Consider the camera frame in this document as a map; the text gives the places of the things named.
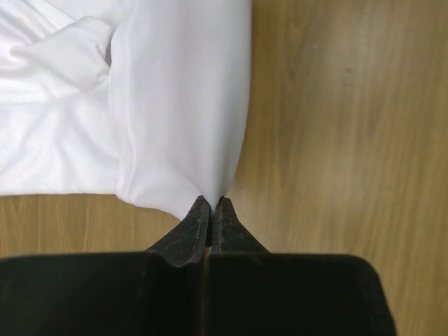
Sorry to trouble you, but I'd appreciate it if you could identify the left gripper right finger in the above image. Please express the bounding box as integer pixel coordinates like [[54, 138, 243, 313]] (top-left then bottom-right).
[[208, 198, 397, 335]]

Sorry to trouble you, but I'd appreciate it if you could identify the white t shirt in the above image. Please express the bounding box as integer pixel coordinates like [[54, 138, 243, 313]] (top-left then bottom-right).
[[1, 1, 252, 218]]

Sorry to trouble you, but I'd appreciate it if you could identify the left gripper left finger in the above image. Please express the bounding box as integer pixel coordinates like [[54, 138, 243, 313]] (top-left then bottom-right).
[[1, 197, 210, 335]]

